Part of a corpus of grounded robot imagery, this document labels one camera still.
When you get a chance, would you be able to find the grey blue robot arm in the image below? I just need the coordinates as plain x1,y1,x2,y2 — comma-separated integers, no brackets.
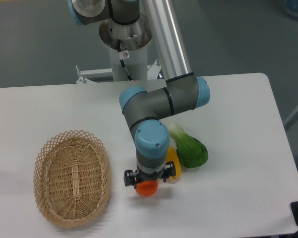
68,0,210,187

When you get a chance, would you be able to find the orange fruit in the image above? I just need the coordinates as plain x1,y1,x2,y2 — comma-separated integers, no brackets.
135,180,158,197

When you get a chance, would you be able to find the woven wicker basket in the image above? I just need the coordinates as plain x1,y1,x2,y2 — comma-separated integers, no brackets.
33,130,111,228

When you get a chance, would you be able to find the green bok choy vegetable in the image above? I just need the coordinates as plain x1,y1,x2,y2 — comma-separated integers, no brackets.
167,122,209,169

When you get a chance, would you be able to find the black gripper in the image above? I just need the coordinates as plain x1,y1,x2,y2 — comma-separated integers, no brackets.
124,161,175,189

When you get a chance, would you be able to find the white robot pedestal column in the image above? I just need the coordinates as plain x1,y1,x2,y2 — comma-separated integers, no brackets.
99,14,152,81

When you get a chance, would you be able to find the white metal base frame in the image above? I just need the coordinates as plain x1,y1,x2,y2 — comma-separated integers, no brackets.
75,58,164,84

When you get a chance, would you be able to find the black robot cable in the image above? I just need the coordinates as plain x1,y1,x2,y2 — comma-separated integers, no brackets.
116,39,134,81

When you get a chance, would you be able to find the yellow lemon fruit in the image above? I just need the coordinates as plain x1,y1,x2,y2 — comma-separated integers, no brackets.
165,146,182,180

